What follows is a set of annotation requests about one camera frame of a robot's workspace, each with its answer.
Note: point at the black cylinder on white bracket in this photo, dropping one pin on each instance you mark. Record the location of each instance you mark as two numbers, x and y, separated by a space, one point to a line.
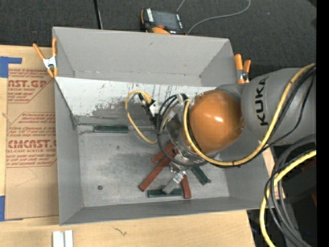
150 106

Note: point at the dark green flat block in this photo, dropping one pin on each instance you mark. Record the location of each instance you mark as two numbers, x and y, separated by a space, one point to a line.
156 193
202 176
111 129

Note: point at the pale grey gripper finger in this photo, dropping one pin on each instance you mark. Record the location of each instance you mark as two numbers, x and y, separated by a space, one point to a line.
172 185

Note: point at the brown cardboard board, red print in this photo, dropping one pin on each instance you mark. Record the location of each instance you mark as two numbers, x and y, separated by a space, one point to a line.
30 163

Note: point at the grey metal bin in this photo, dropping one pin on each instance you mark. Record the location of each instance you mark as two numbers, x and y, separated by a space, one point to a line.
113 161

